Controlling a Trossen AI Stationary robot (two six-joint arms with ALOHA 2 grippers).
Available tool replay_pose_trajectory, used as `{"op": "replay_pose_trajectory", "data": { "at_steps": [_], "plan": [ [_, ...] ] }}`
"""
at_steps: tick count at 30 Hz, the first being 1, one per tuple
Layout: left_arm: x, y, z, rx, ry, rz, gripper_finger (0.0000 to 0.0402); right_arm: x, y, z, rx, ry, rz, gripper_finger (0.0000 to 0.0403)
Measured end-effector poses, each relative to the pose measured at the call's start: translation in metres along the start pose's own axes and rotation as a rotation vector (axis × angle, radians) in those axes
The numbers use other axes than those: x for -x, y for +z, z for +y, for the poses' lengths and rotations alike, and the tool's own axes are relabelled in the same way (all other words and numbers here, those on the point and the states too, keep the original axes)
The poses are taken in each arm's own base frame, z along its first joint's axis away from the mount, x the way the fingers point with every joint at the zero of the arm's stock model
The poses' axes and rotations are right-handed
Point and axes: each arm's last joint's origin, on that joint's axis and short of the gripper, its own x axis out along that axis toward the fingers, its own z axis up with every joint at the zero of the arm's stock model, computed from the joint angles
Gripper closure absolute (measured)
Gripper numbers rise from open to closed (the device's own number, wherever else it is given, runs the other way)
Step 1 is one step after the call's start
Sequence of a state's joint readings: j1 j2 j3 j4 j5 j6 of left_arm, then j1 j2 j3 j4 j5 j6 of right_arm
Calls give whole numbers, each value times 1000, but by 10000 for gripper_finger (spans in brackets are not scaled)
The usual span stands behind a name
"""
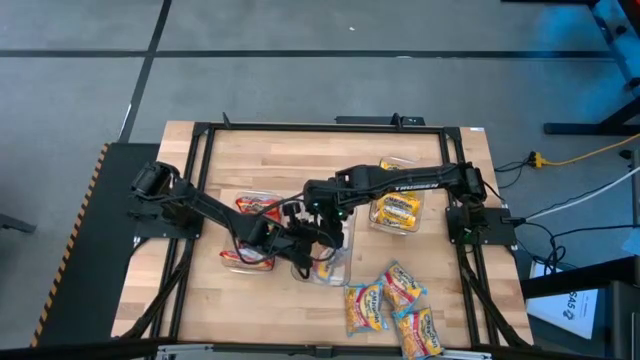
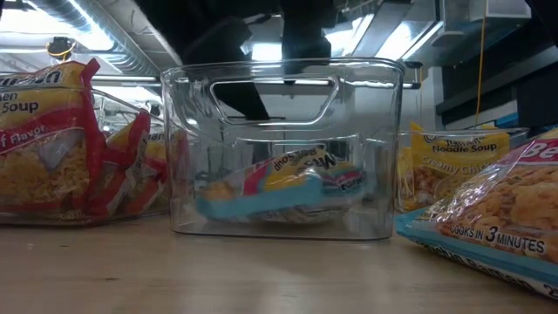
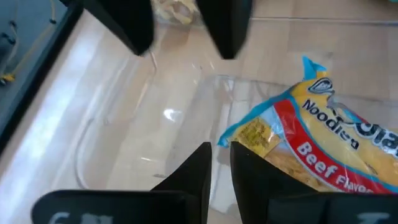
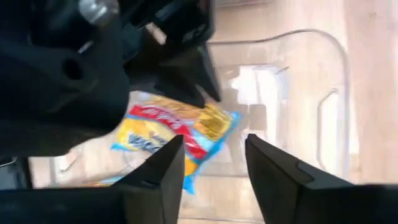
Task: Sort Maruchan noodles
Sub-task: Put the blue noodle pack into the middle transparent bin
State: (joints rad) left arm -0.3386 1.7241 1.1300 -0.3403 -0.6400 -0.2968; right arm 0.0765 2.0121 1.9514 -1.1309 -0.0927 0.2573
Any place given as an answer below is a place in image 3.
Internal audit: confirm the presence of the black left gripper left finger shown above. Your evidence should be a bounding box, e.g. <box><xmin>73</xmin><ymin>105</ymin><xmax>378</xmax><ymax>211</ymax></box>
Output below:
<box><xmin>150</xmin><ymin>141</ymin><xmax>213</xmax><ymax>224</ymax></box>

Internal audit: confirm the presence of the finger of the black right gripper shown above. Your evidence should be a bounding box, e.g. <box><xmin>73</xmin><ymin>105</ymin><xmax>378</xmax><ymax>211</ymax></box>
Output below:
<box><xmin>195</xmin><ymin>0</ymin><xmax>254</xmax><ymax>60</ymax></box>
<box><xmin>58</xmin><ymin>0</ymin><xmax>155</xmax><ymax>57</ymax></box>

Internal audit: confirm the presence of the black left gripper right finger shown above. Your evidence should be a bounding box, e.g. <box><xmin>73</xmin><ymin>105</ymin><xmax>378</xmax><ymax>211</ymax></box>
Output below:
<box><xmin>229</xmin><ymin>141</ymin><xmax>315</xmax><ymax>224</ymax></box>

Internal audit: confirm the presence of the yellow chicken ramen pack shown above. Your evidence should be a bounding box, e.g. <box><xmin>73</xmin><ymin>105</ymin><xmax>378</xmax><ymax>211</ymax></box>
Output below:
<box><xmin>152</xmin><ymin>0</ymin><xmax>201</xmax><ymax>26</ymax></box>

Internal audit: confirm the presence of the blue beef ramen pack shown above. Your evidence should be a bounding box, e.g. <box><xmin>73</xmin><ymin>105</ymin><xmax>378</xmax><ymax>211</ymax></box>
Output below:
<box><xmin>216</xmin><ymin>55</ymin><xmax>398</xmax><ymax>195</ymax></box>

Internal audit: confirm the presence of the clear plastic bin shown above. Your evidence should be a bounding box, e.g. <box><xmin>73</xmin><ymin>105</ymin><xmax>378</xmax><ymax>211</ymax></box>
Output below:
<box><xmin>73</xmin><ymin>51</ymin><xmax>398</xmax><ymax>224</ymax></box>

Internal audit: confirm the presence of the black aluminium table frame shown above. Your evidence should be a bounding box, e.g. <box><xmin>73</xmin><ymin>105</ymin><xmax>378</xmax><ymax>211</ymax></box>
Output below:
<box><xmin>0</xmin><ymin>0</ymin><xmax>85</xmax><ymax>156</ymax></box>

